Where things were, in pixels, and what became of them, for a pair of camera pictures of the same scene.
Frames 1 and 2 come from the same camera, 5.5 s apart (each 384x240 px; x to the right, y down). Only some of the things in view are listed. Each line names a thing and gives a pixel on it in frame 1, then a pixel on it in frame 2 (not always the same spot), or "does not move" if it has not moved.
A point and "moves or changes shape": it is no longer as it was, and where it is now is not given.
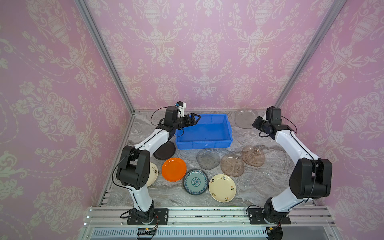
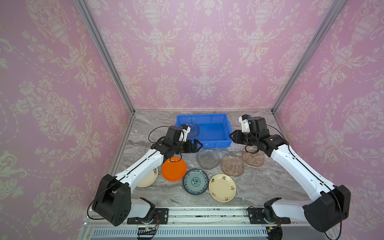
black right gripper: x=258 y=123 to x=244 y=137
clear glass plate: x=245 y=118 moves or changes shape
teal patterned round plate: x=195 y=181 does not move
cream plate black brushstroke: x=153 y=174 does not move
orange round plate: x=174 y=169 does not move
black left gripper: x=187 y=123 to x=195 y=149
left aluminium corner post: x=88 y=15 does not move
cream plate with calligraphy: x=222 y=188 does not move
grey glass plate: x=208 y=159 does not move
